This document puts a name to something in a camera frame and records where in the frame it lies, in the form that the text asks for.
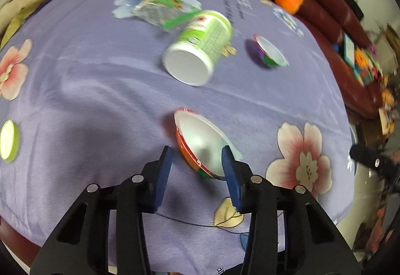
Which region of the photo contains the colourful picture book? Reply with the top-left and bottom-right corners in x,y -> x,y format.
353,47 -> 383,86

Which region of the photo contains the dark red leather sofa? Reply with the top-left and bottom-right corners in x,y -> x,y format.
109,0 -> 385,119

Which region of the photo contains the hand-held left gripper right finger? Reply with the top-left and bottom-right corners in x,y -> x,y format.
220,144 -> 361,275

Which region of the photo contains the clear plastic wrapper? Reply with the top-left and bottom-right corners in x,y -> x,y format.
133,0 -> 202,35

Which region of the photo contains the light green lid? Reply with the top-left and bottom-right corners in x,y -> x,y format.
0,120 -> 21,162

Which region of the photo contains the purple yogurt cup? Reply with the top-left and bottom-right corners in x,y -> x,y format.
245,34 -> 290,69

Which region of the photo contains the white and green paper cup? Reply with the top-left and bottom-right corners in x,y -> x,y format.
161,10 -> 234,87

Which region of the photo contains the yellow picture book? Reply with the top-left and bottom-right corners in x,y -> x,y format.
378,106 -> 396,135

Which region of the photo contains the purple floral tablecloth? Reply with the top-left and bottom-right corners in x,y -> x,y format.
0,0 -> 355,275

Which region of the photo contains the teal book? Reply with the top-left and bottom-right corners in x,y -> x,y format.
342,33 -> 357,69

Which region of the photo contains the orange yogurt cup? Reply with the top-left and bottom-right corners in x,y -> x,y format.
174,108 -> 243,180

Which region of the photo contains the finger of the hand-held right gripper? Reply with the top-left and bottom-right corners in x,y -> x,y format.
349,144 -> 400,183

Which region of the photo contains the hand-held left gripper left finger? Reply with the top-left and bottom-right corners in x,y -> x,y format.
29,145 -> 174,275

